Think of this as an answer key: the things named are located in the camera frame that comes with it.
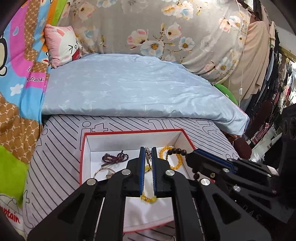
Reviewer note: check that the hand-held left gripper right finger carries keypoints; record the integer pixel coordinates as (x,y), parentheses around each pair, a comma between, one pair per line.
(154,172)

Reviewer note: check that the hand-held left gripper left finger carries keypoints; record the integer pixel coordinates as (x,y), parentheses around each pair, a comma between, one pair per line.
(141,172)

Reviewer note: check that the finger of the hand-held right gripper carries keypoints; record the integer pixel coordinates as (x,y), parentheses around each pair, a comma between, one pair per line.
(215,155)
(208,169)

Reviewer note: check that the thin gold bangle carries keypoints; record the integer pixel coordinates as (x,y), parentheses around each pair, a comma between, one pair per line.
(101,171)

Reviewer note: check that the red cardboard box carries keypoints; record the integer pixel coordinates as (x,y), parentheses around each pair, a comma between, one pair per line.
(111,143)

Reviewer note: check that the dark red chair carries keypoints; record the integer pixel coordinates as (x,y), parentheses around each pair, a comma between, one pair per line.
(245,148)

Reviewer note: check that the green cushion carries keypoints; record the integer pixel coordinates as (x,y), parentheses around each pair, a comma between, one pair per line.
(227,92)

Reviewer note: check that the light blue pillow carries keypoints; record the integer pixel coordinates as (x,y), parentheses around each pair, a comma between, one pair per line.
(138,92)

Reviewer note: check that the hanging clothes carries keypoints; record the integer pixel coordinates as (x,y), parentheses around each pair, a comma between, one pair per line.
(277,88)

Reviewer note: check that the beige hanging cloth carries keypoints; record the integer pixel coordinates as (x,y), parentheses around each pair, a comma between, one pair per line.
(252,58)

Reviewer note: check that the grey floral duvet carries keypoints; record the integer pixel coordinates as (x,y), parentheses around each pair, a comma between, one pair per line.
(161,23)

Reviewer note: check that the colourful monkey printed blanket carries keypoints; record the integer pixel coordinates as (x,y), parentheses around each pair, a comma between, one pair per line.
(18,92)

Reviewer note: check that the pink cartoon pillow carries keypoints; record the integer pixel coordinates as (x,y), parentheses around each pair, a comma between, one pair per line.
(60,44)

